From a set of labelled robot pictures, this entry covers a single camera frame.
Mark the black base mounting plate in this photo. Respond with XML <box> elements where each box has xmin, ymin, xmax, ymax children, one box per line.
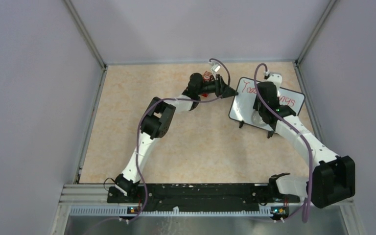
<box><xmin>107</xmin><ymin>183</ymin><xmax>273</xmax><ymax>213</ymax></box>

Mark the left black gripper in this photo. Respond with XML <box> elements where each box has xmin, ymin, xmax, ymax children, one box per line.
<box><xmin>196</xmin><ymin>74</ymin><xmax>237</xmax><ymax>98</ymax></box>

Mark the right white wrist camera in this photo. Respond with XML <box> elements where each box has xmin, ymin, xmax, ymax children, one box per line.
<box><xmin>264</xmin><ymin>71</ymin><xmax>282</xmax><ymax>89</ymax></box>

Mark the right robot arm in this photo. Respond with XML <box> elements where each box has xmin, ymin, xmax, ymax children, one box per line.
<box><xmin>253</xmin><ymin>81</ymin><xmax>355</xmax><ymax>208</ymax></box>

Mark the white cable duct strip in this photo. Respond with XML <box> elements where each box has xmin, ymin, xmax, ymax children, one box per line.
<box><xmin>69</xmin><ymin>206</ymin><xmax>273</xmax><ymax>217</ymax></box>

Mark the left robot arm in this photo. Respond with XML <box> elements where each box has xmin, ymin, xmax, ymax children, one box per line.
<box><xmin>115</xmin><ymin>73</ymin><xmax>238</xmax><ymax>202</ymax></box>

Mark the aluminium frame rail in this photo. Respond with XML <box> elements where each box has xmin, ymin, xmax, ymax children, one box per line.
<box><xmin>51</xmin><ymin>183</ymin><xmax>365</xmax><ymax>235</ymax></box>

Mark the small whiteboard with black frame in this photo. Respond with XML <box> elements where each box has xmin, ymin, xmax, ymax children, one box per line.
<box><xmin>229</xmin><ymin>77</ymin><xmax>306</xmax><ymax>131</ymax></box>

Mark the red owl toy block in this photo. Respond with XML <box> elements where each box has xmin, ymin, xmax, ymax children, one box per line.
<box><xmin>202</xmin><ymin>71</ymin><xmax>214</xmax><ymax>82</ymax></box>

